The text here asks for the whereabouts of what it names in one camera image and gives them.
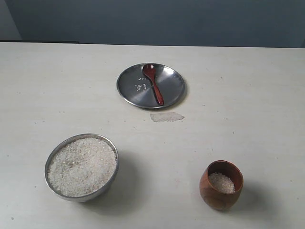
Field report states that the dark red wooden spoon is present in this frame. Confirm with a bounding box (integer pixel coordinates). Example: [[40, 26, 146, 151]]
[[142, 63, 164, 106]]

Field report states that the steel bowl of rice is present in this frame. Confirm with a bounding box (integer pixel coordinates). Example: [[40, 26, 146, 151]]
[[44, 134, 119, 202]]

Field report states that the wooden cup with rice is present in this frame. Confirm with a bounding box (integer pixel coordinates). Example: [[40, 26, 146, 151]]
[[199, 160, 244, 210]]

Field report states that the clear tape patch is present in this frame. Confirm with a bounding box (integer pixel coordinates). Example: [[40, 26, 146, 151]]
[[150, 112, 184, 122]]

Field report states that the round steel plate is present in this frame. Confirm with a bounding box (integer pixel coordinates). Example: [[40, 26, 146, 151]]
[[117, 63, 186, 109]]

